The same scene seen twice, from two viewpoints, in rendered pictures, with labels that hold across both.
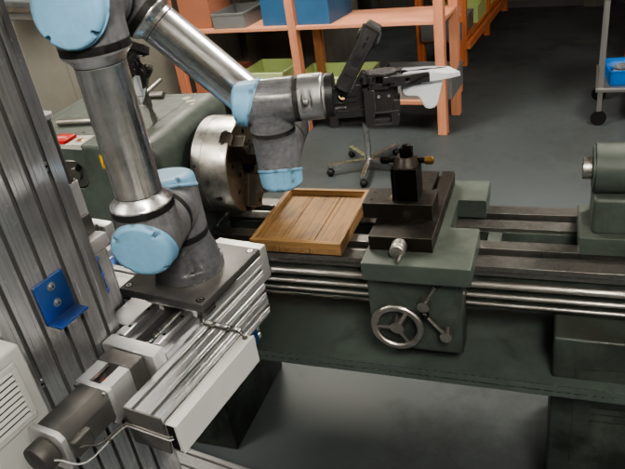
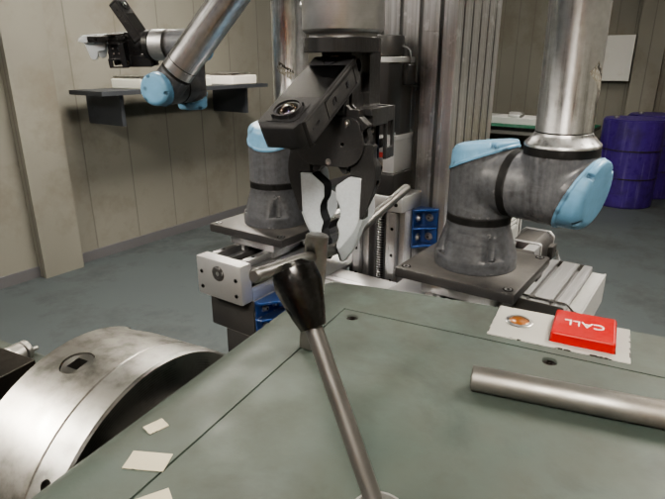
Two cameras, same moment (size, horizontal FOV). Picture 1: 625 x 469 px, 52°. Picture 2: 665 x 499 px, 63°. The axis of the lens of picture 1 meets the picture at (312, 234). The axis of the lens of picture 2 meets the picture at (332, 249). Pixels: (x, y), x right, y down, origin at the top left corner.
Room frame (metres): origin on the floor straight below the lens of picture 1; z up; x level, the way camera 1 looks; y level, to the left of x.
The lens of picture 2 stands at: (2.46, 0.49, 1.53)
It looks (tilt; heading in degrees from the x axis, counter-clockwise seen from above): 19 degrees down; 184
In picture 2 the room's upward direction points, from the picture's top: straight up
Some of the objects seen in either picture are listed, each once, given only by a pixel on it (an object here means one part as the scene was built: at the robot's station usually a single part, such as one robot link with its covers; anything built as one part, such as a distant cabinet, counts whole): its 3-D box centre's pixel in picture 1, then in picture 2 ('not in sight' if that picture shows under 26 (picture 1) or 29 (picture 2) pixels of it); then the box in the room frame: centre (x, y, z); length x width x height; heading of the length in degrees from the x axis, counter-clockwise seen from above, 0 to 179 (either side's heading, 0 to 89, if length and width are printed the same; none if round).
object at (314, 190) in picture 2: (137, 91); (327, 209); (1.91, 0.45, 1.38); 0.06 x 0.03 x 0.09; 157
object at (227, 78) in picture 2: not in sight; (230, 77); (-2.53, -0.73, 1.37); 0.38 x 0.36 x 0.10; 149
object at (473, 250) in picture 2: not in sight; (476, 237); (1.48, 0.70, 1.21); 0.15 x 0.15 x 0.10
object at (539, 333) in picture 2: (73, 148); (555, 354); (1.94, 0.69, 1.23); 0.13 x 0.08 x 0.06; 67
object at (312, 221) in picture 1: (312, 219); not in sight; (1.87, -0.01, 0.89); 0.36 x 0.30 x 0.04; 157
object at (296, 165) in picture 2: (138, 73); (313, 168); (1.93, 0.44, 1.42); 0.05 x 0.02 x 0.09; 67
